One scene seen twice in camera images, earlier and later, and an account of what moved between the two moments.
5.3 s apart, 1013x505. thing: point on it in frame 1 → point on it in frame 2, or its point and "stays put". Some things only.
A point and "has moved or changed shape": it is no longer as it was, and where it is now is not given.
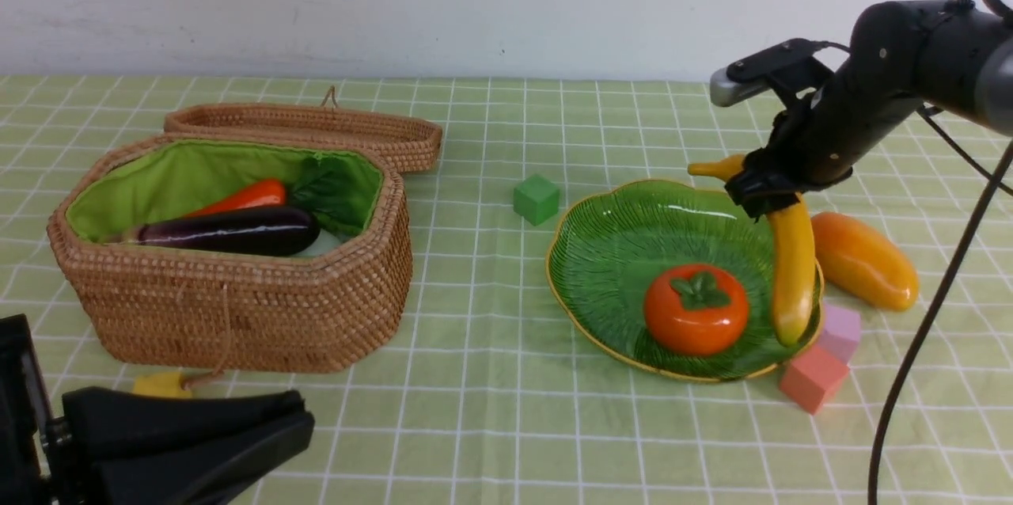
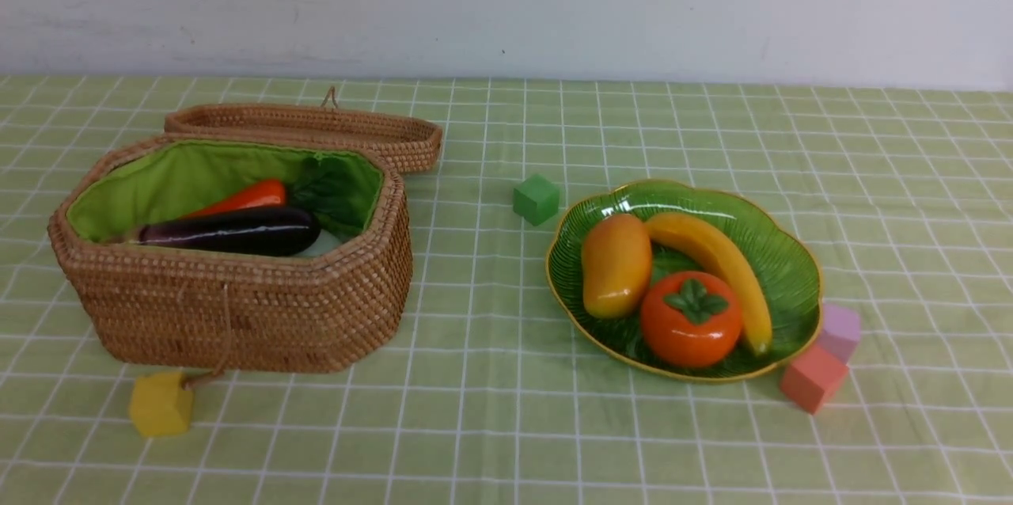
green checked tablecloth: (492, 394) stays put
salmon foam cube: (813, 377) stays put
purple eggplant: (268, 232) stays put
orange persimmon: (696, 309) has moved or changed shape
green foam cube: (536, 199) stays put
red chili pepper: (263, 194) stays put
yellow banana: (794, 256) → (756, 315)
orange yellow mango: (853, 260) → (616, 257)
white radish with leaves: (327, 191) stays put
